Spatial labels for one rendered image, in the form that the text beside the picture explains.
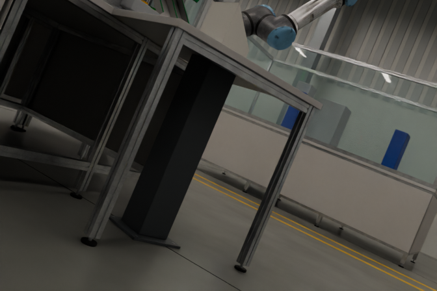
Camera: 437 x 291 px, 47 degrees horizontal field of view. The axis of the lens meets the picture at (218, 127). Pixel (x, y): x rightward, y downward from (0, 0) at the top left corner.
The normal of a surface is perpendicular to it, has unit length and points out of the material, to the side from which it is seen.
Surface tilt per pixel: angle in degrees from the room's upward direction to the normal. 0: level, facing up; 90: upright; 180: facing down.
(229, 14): 90
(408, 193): 90
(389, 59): 90
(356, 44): 90
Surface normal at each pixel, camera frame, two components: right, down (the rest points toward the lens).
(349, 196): -0.44, -0.20
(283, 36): 0.47, 0.64
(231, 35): 0.54, 0.22
